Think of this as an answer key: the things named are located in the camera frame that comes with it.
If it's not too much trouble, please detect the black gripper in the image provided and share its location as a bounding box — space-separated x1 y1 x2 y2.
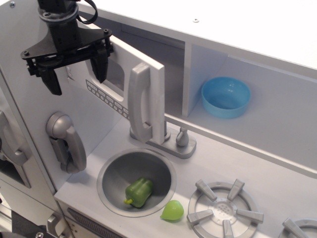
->
21 20 113 96

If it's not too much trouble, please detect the white toy microwave door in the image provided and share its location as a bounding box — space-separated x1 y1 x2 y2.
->
67 36 165 144

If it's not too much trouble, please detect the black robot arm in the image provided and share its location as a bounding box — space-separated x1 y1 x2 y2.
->
21 0 113 96

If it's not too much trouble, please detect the grey toy faucet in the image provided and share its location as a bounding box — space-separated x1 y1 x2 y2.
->
130 121 197 159

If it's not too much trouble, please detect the grey round sink basin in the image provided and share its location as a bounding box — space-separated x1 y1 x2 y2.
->
97 148 177 218

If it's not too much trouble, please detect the green toy bell pepper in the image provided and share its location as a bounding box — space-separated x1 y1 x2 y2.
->
123 177 153 208

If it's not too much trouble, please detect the blue plastic bowl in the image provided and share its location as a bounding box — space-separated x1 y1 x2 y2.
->
201 77 251 119

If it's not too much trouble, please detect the light green toy pear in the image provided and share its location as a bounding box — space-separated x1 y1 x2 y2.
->
160 200 184 221

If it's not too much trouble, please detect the white toy kitchen shelf unit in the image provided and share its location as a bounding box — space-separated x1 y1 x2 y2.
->
97 0 317 178

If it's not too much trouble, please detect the grey toy stove burner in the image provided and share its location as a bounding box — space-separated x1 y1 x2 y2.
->
187 179 264 238

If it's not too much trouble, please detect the grey fridge door handle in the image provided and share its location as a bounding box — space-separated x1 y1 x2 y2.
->
0 111 28 166

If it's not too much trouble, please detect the grey oven door handle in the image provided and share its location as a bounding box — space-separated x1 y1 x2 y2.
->
47 215 65 238

